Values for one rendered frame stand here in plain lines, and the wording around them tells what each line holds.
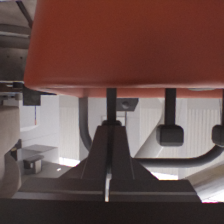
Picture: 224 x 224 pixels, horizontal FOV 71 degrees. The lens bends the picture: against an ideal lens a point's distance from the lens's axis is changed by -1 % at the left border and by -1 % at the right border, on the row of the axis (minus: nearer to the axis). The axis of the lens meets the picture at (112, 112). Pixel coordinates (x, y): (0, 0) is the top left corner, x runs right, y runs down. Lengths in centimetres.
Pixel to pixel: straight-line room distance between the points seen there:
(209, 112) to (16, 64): 1307
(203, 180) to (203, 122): 1286
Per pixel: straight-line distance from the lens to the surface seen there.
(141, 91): 20
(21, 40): 135
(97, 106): 336
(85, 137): 20
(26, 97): 132
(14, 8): 113
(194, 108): 1338
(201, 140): 1375
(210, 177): 73
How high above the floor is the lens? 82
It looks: 3 degrees up
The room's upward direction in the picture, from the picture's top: 180 degrees counter-clockwise
